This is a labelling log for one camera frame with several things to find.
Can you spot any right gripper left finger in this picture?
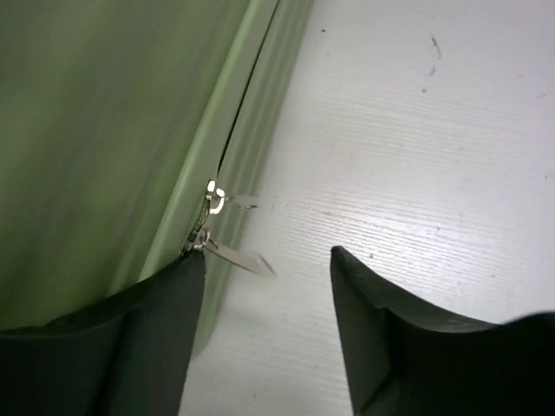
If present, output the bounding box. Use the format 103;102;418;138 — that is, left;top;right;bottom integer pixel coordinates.
1;251;206;415

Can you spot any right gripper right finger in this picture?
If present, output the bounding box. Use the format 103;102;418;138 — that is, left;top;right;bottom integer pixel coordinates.
330;246;554;415

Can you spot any green suitcase blue lining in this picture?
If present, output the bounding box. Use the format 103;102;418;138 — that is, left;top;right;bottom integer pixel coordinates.
1;1;313;336

